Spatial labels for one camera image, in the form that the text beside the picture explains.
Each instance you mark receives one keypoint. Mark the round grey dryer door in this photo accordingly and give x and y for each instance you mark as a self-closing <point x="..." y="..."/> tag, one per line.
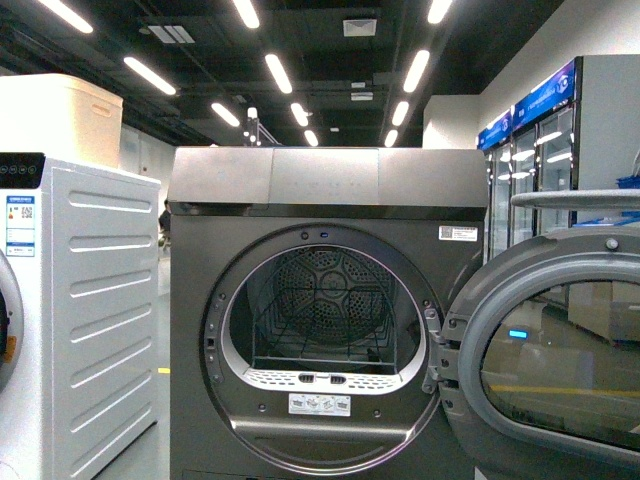
<point x="539" y="364"/>

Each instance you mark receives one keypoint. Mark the glass door display fridge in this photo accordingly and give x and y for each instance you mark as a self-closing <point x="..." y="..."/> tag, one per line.
<point x="578" y="129"/>

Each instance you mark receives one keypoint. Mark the wire drying rack in drum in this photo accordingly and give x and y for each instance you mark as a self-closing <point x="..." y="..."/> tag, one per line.
<point x="345" y="330"/>

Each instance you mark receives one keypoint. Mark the white washing machine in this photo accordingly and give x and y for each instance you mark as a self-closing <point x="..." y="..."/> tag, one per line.
<point x="79" y="291"/>

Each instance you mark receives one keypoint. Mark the dark grey tumble dryer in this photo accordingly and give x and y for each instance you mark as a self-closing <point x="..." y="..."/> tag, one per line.
<point x="247" y="221"/>

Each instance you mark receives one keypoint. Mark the white foam box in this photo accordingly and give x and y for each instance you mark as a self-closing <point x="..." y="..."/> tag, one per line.
<point x="61" y="116"/>

